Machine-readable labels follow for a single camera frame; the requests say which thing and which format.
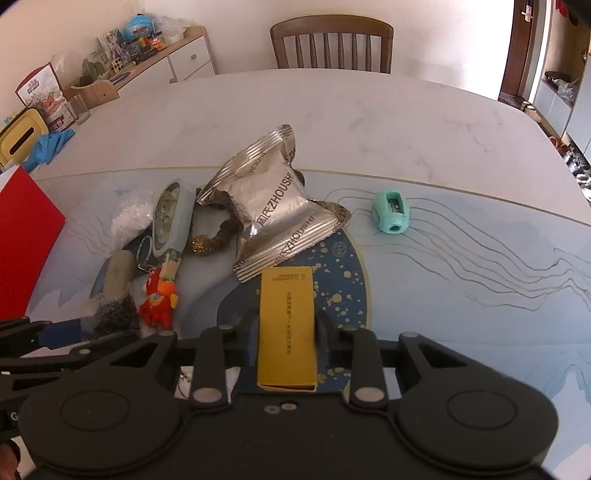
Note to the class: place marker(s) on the teal pencil sharpener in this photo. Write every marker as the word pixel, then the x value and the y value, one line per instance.
pixel 391 212

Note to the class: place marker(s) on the yellow and green tissue box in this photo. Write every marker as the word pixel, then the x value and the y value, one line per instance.
pixel 32 122

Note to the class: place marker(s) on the grey shoe cabinet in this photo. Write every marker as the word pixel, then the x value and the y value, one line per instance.
pixel 556 104

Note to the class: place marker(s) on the light blue oval case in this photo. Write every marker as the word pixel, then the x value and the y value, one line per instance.
pixel 171 217

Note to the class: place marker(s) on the clear drinking glass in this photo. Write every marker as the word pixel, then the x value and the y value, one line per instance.
pixel 79 110

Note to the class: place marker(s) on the white and wood sideboard cabinet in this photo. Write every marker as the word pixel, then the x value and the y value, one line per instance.
pixel 190 55

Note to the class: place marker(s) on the brown wooden door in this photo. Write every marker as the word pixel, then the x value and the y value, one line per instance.
pixel 524 50

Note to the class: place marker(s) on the blue round toy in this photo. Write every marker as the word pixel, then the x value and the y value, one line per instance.
pixel 141 26

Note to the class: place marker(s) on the wooden desktop shelf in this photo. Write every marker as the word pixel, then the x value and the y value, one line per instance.
pixel 94 92

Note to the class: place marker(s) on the silver foil snack packet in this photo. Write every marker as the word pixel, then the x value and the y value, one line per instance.
pixel 270 198

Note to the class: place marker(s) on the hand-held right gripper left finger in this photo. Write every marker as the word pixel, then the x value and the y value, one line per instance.
pixel 211 360

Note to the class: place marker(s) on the clear plastic bag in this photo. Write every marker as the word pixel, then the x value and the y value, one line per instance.
pixel 131 217

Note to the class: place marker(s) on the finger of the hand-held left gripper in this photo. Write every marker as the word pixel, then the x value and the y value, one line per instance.
pixel 55 362
pixel 60 334

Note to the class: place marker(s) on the brown hair scrunchie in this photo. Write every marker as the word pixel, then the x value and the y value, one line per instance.
pixel 220 237

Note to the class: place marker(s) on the blue rubber gloves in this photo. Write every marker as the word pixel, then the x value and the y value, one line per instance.
pixel 48 145

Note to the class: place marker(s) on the red printed bag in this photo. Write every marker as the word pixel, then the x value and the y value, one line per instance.
pixel 44 90

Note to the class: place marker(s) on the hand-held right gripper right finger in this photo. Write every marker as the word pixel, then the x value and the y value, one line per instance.
pixel 323 337

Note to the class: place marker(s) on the wooden chair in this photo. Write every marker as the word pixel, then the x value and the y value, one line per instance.
pixel 332 27

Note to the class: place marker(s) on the red and white cardboard box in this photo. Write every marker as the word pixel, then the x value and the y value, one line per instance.
pixel 25 240

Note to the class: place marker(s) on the yellow cardboard box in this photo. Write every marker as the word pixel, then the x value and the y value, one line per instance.
pixel 287 323

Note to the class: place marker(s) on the person's left hand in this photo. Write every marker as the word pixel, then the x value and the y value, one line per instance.
pixel 6 459

